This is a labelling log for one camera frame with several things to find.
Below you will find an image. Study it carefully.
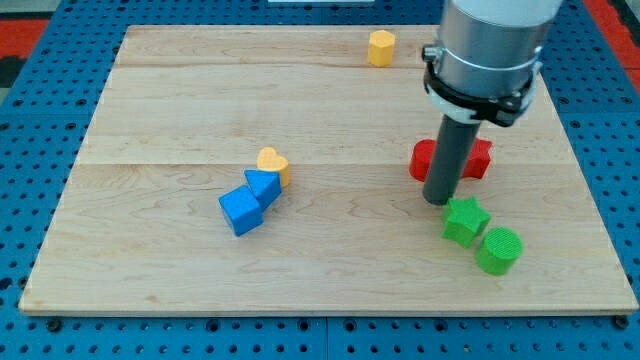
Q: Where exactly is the yellow heart block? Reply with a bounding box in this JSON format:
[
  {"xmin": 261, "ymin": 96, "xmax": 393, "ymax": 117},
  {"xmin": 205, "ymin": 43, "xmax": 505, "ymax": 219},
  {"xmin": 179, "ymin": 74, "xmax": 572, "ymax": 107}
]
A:
[{"xmin": 256, "ymin": 147, "xmax": 290, "ymax": 188}]

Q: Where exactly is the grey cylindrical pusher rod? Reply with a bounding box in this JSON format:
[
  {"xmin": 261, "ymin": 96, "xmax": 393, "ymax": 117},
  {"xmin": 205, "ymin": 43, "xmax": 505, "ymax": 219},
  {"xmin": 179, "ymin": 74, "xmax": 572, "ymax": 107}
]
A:
[{"xmin": 423, "ymin": 115, "xmax": 480, "ymax": 206}]

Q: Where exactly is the yellow hexagon block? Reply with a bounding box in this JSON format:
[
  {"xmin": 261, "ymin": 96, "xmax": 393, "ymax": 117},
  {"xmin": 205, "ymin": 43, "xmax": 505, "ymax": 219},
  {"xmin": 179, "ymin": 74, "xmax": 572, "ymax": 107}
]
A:
[{"xmin": 367, "ymin": 30, "xmax": 396, "ymax": 67}]

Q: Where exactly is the wooden board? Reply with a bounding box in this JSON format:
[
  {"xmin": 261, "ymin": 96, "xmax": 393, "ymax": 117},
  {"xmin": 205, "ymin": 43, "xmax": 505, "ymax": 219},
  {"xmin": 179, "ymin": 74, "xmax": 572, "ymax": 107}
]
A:
[{"xmin": 19, "ymin": 25, "xmax": 638, "ymax": 317}]

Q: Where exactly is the blue cube block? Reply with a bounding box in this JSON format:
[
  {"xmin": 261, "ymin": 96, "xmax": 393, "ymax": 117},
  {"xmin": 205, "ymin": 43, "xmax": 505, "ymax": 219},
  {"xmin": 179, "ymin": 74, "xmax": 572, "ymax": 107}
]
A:
[{"xmin": 218, "ymin": 185, "xmax": 264, "ymax": 237}]

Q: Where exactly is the red crescent block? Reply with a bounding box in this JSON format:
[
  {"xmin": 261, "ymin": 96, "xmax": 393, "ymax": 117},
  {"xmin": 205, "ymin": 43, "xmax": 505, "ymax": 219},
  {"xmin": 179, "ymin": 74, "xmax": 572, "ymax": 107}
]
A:
[{"xmin": 409, "ymin": 139, "xmax": 436, "ymax": 182}]

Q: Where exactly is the red star block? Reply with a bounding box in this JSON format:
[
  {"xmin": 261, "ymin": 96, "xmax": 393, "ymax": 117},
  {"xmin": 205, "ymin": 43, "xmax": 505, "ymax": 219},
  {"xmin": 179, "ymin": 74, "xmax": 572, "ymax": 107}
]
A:
[{"xmin": 461, "ymin": 139, "xmax": 493, "ymax": 179}]

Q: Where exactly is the green cylinder block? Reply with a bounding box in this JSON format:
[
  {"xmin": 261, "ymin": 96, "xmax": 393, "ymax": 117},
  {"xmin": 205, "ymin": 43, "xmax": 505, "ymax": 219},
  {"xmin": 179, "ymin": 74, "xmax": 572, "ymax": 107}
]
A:
[{"xmin": 475, "ymin": 227, "xmax": 523, "ymax": 275}]

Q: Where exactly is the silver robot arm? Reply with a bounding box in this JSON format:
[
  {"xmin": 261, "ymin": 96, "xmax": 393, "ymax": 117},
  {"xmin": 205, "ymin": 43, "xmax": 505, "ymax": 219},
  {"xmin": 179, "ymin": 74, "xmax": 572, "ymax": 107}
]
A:
[{"xmin": 422, "ymin": 0, "xmax": 562, "ymax": 127}]

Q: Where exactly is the blue triangle block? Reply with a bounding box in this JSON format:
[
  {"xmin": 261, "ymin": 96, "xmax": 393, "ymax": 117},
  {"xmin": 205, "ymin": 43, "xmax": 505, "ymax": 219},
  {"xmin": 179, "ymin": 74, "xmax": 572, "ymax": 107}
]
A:
[{"xmin": 244, "ymin": 169, "xmax": 282, "ymax": 211}]

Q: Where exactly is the green star block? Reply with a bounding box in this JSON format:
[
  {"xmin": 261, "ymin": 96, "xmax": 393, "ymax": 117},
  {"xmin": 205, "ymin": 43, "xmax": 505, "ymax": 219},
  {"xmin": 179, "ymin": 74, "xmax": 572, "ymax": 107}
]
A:
[{"xmin": 441, "ymin": 197, "xmax": 492, "ymax": 248}]

